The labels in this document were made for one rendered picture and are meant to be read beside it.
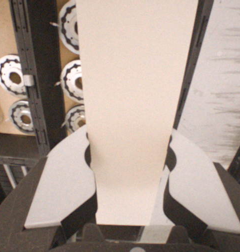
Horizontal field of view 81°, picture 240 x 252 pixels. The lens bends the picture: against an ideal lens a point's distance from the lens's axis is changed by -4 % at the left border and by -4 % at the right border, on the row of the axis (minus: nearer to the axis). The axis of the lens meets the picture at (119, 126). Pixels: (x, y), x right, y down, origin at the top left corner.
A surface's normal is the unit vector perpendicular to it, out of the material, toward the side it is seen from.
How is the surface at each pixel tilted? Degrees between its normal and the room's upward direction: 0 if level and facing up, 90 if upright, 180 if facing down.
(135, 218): 0
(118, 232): 90
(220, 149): 0
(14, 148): 90
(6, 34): 0
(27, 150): 90
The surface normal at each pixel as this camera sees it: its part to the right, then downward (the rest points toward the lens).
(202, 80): -0.02, 0.48
